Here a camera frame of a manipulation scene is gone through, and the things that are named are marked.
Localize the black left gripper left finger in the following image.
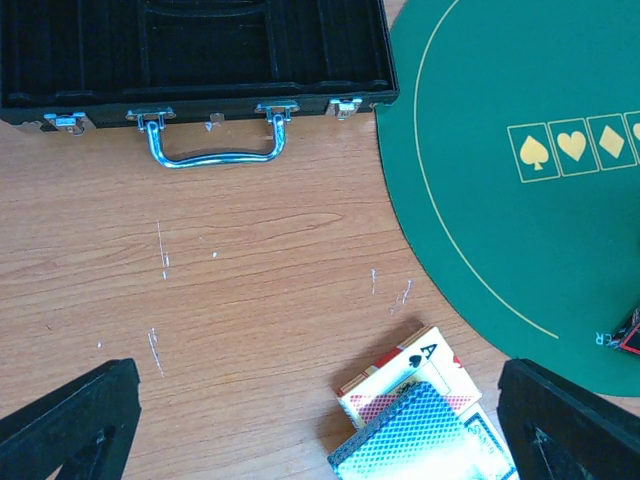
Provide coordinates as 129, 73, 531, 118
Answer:
1, 358, 141, 479

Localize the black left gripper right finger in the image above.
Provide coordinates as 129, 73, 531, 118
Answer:
497, 359, 639, 479

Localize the green round poker mat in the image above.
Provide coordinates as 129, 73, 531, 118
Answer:
377, 1, 639, 397

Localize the black poker chip case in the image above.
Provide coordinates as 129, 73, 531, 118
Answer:
1, 1, 399, 169

